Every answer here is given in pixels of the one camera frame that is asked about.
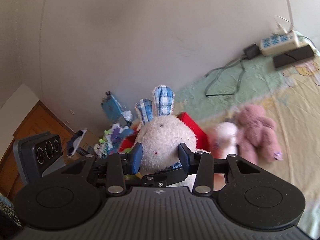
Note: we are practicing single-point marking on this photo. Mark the black smartphone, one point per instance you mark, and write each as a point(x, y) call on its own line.
point(293, 56)

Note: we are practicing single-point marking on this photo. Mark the white bunny plush toy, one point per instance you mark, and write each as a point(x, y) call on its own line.
point(161, 132)

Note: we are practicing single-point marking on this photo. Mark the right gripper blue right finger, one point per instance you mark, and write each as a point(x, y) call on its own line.
point(184, 156)

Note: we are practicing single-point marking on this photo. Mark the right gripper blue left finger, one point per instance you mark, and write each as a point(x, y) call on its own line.
point(135, 158)

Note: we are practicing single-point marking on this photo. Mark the wooden door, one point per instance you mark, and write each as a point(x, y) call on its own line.
point(39, 121)

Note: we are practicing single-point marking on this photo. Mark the black power adapter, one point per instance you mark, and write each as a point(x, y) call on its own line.
point(252, 51)

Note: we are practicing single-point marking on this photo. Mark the white power strip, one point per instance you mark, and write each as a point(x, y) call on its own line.
point(277, 44)

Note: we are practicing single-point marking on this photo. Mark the red cardboard box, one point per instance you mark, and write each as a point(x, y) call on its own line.
point(202, 138)

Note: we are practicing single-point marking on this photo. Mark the white pink plush toy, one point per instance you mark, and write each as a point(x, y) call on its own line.
point(222, 140)

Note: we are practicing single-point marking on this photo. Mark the pink teddy bear plush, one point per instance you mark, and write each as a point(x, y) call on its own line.
point(256, 136)

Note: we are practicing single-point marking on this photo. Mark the blue packet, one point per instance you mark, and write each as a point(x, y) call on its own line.
point(115, 112)

